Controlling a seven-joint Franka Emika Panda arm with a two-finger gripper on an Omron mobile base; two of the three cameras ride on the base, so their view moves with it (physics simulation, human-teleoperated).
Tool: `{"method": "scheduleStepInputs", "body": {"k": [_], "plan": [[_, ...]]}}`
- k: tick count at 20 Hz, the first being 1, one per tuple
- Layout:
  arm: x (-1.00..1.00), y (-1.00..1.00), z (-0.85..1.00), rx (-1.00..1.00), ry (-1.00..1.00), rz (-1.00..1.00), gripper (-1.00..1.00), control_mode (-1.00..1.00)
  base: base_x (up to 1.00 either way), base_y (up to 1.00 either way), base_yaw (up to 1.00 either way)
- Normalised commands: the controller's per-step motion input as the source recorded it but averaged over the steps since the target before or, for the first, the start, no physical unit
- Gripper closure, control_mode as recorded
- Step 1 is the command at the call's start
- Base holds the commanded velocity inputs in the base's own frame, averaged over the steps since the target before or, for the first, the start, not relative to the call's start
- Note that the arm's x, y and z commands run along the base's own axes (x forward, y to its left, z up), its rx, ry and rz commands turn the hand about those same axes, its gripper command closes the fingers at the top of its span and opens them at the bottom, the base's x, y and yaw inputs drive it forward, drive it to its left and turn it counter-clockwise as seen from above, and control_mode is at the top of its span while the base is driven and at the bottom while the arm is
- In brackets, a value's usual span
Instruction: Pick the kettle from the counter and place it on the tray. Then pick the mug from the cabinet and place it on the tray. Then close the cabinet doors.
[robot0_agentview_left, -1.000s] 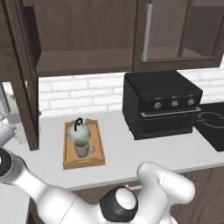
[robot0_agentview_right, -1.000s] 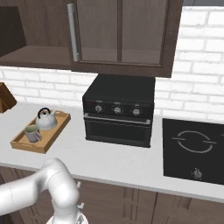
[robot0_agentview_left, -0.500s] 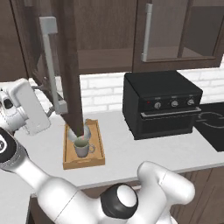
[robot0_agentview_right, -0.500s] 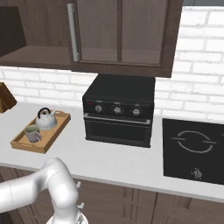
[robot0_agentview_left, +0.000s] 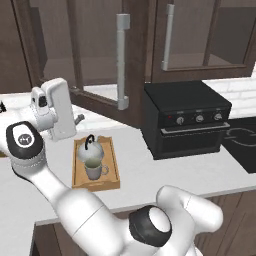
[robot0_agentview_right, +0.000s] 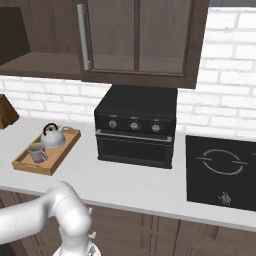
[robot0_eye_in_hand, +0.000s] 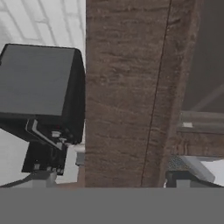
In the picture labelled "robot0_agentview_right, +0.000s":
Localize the wooden tray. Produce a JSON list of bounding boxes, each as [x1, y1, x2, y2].
[[11, 125, 82, 177]]

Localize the silver oven door handle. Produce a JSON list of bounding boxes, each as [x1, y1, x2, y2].
[[95, 129, 174, 143]]

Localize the silver cabinet door handle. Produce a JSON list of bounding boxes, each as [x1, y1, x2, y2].
[[76, 3, 93, 71]]

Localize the brown wall cabinet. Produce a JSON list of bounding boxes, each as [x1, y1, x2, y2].
[[0, 0, 83, 81]]

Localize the black toaster oven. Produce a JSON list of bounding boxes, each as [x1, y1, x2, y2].
[[93, 84, 179, 170]]

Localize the black toaster oven door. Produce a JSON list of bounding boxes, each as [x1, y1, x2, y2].
[[95, 132, 174, 170]]

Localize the silver hob knob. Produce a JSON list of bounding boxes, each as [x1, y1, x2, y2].
[[220, 191, 232, 205]]

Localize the grey mug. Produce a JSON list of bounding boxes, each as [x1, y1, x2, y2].
[[27, 142, 49, 164]]

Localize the silver kettle with black handle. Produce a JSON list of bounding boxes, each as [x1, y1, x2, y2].
[[40, 122, 68, 149]]

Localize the brown glass cabinet door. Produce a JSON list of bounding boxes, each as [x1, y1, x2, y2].
[[76, 0, 211, 90]]

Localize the black hob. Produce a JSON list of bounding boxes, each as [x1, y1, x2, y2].
[[185, 134, 256, 213]]

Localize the brown wooden knife block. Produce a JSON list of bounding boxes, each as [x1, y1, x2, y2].
[[0, 93, 21, 130]]

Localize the grey range hood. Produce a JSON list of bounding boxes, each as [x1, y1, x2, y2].
[[208, 0, 256, 9]]

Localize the brown base cabinets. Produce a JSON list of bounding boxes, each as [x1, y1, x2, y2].
[[0, 189, 256, 256]]

